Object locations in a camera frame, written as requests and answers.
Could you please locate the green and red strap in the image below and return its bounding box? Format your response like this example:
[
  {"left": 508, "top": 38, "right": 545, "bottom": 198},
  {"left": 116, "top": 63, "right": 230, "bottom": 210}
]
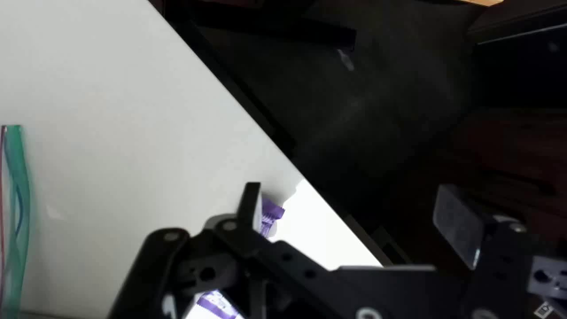
[{"left": 0, "top": 121, "right": 33, "bottom": 316}]

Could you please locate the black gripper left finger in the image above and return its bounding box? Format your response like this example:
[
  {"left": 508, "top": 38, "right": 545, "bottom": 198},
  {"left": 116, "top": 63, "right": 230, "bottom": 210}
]
[{"left": 106, "top": 180, "right": 338, "bottom": 319}]

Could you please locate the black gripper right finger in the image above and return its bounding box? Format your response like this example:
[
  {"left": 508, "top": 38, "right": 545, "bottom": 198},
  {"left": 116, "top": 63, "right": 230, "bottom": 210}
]
[{"left": 432, "top": 182, "right": 538, "bottom": 319}]

